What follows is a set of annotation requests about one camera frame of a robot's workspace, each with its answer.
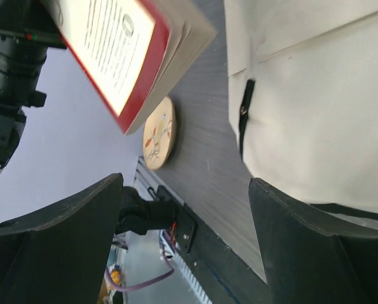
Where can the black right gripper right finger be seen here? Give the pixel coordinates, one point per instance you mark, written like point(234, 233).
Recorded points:
point(310, 253)

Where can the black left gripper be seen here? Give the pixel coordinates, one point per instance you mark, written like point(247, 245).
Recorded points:
point(27, 30)

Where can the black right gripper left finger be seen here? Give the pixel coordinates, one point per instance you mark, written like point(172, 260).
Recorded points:
point(58, 254)

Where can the red white paperback book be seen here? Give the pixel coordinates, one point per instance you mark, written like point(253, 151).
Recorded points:
point(133, 52)

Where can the cream canvas backpack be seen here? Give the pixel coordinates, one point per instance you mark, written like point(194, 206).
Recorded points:
point(303, 98)

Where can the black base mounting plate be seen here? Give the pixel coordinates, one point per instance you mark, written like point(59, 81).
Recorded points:
point(221, 273)

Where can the round wooden painted plate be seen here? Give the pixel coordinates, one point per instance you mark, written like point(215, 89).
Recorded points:
point(159, 135)

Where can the white slotted cable duct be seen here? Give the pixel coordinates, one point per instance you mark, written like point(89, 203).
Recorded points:
point(170, 250)

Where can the aluminium frame rail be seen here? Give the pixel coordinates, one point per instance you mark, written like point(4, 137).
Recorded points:
point(145, 179)

